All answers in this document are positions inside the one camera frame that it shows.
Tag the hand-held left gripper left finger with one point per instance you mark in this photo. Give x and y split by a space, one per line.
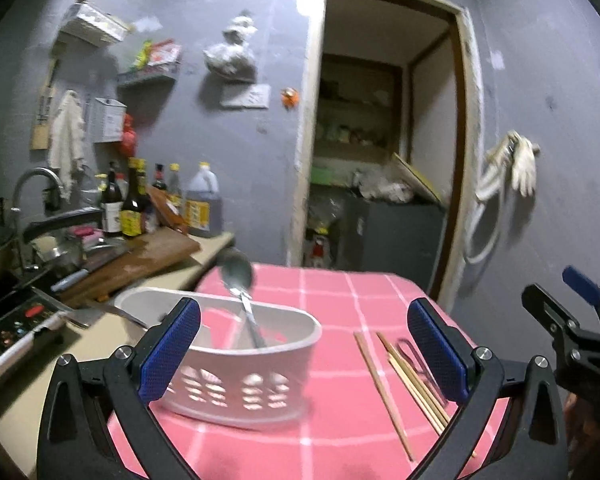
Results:
170 352

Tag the white wall socket plate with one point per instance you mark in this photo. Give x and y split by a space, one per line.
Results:
247 96

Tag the hanging red bag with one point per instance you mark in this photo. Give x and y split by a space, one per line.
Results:
128 137

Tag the small dark sauce bottle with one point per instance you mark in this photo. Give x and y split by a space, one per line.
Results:
159 180

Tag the cream rubber gloves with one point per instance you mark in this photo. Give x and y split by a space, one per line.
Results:
525 170

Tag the black induction cooker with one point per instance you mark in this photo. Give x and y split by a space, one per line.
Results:
10 325

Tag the leaning wooden panel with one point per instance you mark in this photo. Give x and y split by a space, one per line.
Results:
415 175

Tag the thin loop-shaped utensil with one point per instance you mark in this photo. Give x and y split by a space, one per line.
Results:
409 352

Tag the metal spatula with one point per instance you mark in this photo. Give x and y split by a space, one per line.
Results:
82 316

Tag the white wall rack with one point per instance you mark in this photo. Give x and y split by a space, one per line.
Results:
92 22

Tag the yellow-capped slim bottle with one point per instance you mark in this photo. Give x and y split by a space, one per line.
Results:
174 187

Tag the metal faucet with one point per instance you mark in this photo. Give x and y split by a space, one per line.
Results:
30 177

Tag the white plastic utensil basket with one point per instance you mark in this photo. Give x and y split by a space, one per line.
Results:
280 385

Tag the grey cabinet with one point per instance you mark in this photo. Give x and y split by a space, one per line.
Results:
400 240

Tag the white wall box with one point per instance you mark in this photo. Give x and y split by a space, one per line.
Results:
110 120

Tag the pink sponge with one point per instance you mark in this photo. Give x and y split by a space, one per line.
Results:
86 233

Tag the wooden chopstick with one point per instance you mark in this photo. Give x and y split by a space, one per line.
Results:
422 412
380 390
392 351
416 396

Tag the pink checked tablecloth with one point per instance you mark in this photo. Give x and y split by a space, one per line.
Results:
330 410

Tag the hanging white plastic bag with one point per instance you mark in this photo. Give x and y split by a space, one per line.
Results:
230 52

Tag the metal spoon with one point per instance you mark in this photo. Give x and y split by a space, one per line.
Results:
235 270

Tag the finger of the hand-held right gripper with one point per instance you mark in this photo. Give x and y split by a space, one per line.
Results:
582 282
550 310

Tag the white door frame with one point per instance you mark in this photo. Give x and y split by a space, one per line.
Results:
305 160

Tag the green box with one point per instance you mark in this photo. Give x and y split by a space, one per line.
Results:
330 175

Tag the orange wall hook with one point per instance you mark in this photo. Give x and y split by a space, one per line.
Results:
289 97

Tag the dark sauce bottle white label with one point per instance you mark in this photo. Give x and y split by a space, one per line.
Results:
111 207

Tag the wooden cutting board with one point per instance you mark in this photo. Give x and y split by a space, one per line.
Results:
150 260

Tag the hanging white towel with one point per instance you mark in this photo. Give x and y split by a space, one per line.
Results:
67 140

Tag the leaning brown packet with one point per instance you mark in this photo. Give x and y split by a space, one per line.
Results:
169 212

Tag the kitchen knife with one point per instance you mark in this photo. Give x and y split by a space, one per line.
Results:
80 276

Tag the large dark liquid jug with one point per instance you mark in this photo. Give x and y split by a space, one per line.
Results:
204 205

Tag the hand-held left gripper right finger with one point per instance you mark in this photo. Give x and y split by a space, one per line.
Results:
436 355

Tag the dark sauce bottle yellow label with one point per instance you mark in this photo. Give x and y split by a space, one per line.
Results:
132 210

